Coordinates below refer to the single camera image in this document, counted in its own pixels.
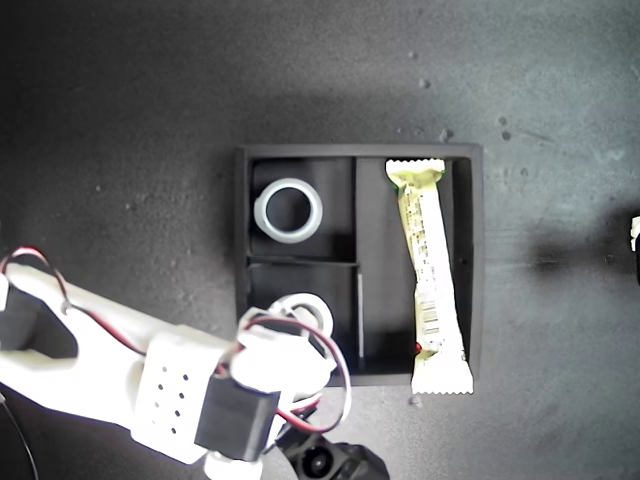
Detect small white tape roll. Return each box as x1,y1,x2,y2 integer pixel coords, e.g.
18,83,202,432
269,293,335,351

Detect large white tape roll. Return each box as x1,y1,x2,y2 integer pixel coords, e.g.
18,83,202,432
252,176,325,245

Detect snack bar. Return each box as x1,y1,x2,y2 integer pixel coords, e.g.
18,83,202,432
383,156,476,397

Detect black tray with wells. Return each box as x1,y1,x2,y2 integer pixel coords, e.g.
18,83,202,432
232,142,485,389

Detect red black gripper wire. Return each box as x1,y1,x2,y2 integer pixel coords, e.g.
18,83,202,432
214,314,354,435

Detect red black arm wire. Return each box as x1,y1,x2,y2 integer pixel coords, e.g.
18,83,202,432
0,246,152,358

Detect thin black cable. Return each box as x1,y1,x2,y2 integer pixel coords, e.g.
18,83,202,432
0,392,40,480

